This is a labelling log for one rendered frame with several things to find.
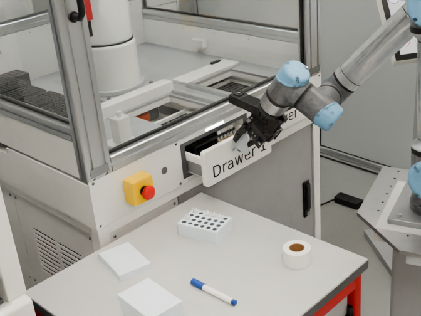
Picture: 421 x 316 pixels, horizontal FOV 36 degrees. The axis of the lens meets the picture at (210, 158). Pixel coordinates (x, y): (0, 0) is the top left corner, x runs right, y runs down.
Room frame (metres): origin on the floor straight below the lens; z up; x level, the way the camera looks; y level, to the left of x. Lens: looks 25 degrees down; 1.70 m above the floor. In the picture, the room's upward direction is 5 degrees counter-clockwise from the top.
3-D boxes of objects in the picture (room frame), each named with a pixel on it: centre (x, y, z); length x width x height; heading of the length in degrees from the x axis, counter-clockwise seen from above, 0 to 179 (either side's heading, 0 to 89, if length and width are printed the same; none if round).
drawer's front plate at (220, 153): (1.77, -0.08, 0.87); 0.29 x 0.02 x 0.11; 134
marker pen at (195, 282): (1.24, 0.02, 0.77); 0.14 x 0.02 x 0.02; 44
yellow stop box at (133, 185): (1.59, 0.20, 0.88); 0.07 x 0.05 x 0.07; 134
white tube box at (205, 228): (1.52, 0.03, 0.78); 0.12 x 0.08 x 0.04; 58
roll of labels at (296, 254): (1.35, -0.19, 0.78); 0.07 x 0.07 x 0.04
